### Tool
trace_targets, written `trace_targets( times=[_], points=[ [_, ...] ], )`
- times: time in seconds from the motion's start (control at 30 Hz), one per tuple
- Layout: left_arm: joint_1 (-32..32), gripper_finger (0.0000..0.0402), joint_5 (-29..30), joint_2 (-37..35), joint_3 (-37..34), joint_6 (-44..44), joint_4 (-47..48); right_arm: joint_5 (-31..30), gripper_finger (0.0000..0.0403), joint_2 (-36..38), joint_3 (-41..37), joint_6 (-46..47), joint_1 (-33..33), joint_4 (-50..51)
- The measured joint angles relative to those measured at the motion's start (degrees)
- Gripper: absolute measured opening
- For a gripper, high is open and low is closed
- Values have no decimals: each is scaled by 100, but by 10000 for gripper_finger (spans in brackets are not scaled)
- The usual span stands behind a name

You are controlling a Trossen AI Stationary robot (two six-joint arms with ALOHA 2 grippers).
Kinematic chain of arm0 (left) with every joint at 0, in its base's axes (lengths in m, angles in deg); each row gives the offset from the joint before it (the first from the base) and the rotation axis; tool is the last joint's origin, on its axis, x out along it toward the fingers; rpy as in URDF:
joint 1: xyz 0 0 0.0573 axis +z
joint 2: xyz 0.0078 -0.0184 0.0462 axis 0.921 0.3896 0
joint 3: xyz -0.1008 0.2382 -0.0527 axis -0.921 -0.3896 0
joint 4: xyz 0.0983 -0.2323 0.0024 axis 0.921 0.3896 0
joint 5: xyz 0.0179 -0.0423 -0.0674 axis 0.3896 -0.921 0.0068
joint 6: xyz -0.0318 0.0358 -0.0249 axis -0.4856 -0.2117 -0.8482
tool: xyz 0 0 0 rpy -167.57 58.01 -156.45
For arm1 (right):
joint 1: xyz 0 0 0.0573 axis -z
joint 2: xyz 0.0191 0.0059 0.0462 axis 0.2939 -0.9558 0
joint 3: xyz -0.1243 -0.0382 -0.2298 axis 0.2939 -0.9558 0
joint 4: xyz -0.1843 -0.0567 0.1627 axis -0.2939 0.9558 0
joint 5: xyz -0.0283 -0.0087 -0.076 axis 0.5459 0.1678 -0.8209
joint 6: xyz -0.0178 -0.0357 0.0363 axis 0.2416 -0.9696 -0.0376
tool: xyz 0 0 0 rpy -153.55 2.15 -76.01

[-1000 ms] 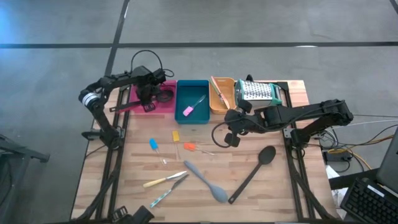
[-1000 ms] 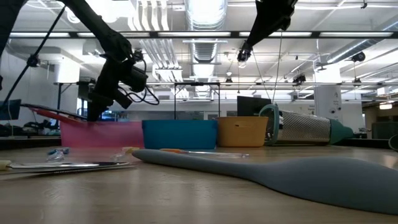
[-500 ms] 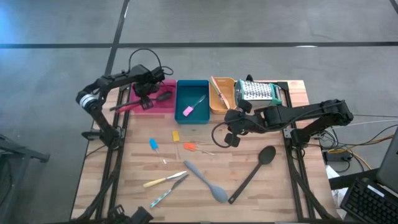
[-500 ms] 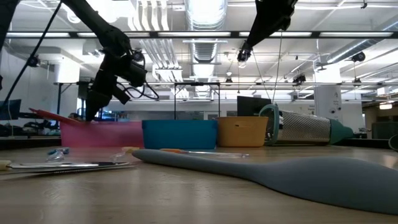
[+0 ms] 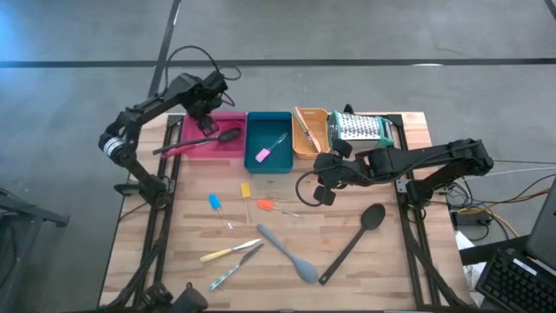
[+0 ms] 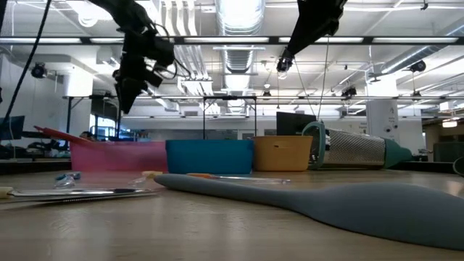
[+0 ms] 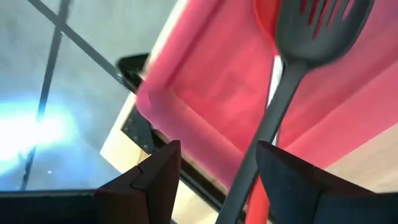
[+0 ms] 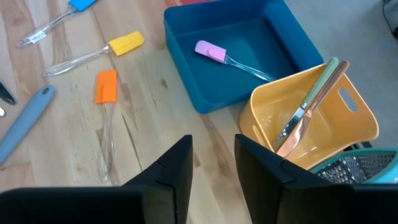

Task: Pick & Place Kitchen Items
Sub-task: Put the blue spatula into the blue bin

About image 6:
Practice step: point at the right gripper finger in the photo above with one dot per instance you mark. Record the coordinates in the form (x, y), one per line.
(296, 38)
(313, 34)

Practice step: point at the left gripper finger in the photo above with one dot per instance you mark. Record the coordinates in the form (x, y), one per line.
(126, 96)
(139, 85)

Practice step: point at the grey silicone spoon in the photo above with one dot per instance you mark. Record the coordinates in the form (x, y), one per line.
(362, 210)

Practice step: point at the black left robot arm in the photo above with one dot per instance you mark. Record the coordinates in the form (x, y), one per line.
(123, 14)

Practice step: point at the black ceiling spotlight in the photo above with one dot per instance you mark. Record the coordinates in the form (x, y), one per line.
(348, 92)
(284, 65)
(418, 66)
(38, 70)

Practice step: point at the person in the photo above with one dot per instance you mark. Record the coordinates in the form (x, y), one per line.
(88, 136)

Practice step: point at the pink plastic bin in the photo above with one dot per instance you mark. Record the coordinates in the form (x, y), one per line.
(119, 156)

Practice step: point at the black framed light bar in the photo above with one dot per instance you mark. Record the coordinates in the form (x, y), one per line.
(224, 40)

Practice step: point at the black monitor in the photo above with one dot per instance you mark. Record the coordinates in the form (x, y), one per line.
(290, 123)

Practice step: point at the dark background equipment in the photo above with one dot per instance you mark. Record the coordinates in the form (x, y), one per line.
(47, 146)

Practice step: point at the teal plastic bin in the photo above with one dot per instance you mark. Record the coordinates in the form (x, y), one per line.
(206, 156)

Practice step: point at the white column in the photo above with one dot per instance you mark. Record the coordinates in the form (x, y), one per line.
(380, 119)

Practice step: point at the blue-screen monitor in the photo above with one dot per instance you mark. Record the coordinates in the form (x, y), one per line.
(12, 127)

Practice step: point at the yellow plastic basket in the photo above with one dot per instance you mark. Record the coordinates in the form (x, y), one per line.
(282, 156)

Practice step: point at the metal grater with teal ends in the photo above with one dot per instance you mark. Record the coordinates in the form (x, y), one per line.
(355, 148)

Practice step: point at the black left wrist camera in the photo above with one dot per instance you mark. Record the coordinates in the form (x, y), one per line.
(161, 50)

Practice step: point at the silver ventilation duct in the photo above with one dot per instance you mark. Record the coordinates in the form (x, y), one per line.
(239, 21)
(409, 59)

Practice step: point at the black background table frame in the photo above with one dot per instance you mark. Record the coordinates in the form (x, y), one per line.
(203, 123)

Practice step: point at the black left frame rail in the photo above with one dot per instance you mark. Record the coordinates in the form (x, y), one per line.
(36, 166)

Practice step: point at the black frame rail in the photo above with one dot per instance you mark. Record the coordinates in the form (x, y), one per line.
(36, 166)
(424, 166)

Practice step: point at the black right frame rail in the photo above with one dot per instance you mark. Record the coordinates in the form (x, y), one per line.
(424, 166)

